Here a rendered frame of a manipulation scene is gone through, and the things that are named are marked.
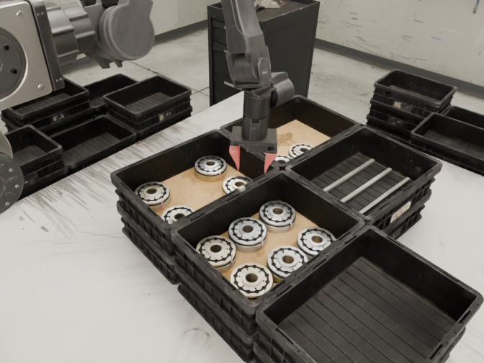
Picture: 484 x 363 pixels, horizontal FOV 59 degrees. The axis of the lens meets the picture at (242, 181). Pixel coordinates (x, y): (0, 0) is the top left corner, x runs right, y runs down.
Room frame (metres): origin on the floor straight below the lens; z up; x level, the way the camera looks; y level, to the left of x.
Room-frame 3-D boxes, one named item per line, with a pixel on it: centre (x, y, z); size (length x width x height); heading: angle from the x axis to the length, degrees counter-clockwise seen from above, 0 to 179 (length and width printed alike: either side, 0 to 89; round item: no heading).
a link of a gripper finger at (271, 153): (0.82, -0.04, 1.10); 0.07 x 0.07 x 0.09; 88
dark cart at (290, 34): (2.84, -0.11, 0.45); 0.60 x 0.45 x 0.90; 140
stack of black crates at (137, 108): (2.14, 0.53, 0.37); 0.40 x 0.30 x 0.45; 140
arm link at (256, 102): (0.83, -0.03, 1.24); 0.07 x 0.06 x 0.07; 140
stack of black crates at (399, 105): (2.36, -1.01, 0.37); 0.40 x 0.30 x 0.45; 50
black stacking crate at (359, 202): (1.03, -0.36, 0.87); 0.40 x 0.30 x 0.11; 133
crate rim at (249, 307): (0.76, -0.07, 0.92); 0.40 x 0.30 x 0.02; 133
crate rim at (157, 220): (0.98, 0.13, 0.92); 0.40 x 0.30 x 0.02; 133
